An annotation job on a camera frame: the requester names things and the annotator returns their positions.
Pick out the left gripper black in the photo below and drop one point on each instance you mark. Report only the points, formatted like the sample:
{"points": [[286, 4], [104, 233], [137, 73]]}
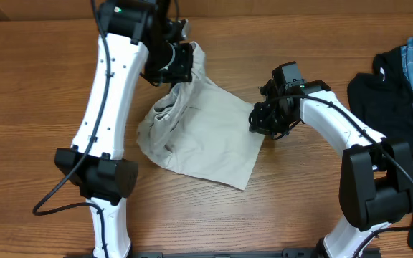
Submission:
{"points": [[178, 72]]}

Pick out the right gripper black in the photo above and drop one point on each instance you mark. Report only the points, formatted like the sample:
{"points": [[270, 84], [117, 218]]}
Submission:
{"points": [[259, 125]]}

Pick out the beige shorts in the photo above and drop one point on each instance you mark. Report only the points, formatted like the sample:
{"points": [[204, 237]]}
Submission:
{"points": [[200, 130]]}

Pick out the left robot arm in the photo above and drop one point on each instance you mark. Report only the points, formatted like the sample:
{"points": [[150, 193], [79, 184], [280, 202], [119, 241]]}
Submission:
{"points": [[137, 41]]}

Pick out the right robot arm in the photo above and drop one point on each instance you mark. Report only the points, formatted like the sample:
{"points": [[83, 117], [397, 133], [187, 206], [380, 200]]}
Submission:
{"points": [[375, 188]]}

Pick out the black shirt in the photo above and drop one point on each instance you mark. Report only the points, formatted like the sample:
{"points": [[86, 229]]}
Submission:
{"points": [[383, 99]]}

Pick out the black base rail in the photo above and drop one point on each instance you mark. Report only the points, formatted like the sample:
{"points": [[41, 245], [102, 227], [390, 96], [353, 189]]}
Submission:
{"points": [[228, 254]]}

